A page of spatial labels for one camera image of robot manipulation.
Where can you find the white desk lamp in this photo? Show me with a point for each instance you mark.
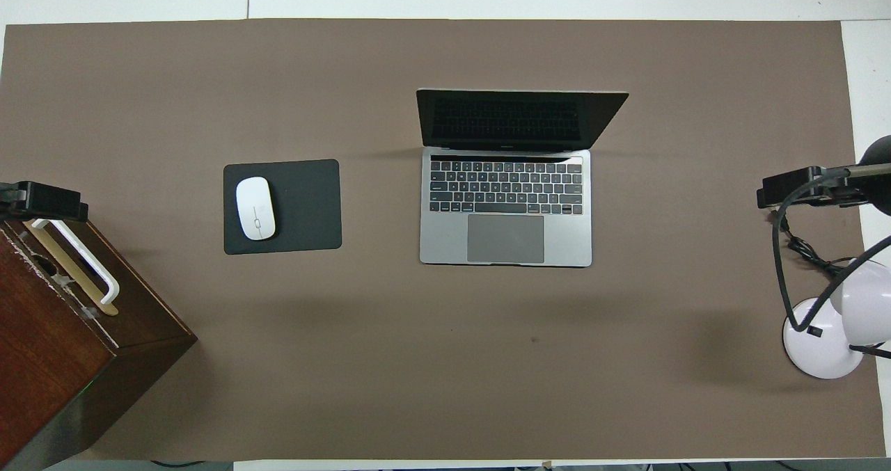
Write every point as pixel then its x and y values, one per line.
pixel 821 349

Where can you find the black mouse pad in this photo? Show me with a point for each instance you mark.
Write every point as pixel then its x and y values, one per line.
pixel 310 206

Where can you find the grey aluminium laptop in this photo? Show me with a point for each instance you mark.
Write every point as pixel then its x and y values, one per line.
pixel 515 200

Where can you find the large brown table mat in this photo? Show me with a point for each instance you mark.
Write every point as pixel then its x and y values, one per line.
pixel 445 360

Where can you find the dark wooden box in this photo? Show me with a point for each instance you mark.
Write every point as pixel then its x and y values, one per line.
pixel 62 360

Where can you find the white computer mouse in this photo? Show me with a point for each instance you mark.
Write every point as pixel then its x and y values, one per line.
pixel 255 208

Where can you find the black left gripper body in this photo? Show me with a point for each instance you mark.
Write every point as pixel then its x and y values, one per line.
pixel 14 198

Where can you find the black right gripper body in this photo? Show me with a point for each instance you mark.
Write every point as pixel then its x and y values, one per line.
pixel 873 179

